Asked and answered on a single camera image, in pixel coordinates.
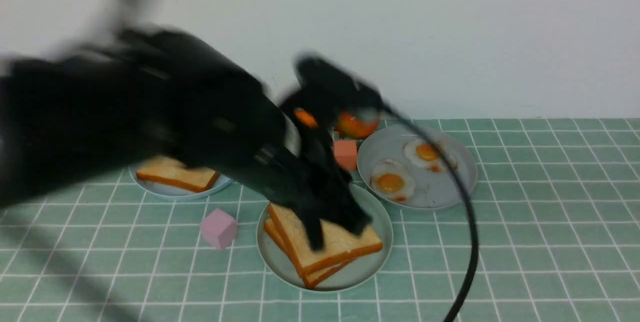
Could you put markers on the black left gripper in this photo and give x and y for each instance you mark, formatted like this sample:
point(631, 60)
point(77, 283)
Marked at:
point(269, 150)

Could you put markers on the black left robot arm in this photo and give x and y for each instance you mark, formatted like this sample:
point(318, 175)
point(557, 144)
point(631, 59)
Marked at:
point(168, 93)

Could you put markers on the salmon foam cube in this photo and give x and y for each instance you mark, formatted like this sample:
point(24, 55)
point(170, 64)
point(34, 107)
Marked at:
point(346, 154)

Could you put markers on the front fried egg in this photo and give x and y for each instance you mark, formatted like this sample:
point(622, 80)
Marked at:
point(392, 180)

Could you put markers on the fried egg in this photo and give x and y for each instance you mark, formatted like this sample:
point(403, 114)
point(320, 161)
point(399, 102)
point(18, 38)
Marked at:
point(392, 180)
point(423, 155)

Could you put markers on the green centre plate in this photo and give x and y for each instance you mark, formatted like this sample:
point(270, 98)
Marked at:
point(355, 273)

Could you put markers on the red pomegranate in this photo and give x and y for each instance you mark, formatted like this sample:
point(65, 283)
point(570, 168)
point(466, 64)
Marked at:
point(356, 128)

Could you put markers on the orange fruit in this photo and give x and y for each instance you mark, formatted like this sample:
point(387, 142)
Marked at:
point(305, 117)

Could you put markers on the grey egg plate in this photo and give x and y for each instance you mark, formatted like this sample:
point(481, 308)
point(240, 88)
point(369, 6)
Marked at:
point(433, 190)

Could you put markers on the pink foam cube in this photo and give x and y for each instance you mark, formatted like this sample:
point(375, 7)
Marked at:
point(219, 229)

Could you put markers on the light blue bread plate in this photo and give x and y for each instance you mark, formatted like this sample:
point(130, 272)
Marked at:
point(174, 193)

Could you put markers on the rear fried egg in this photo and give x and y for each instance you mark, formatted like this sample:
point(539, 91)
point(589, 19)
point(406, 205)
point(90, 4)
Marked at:
point(423, 155)

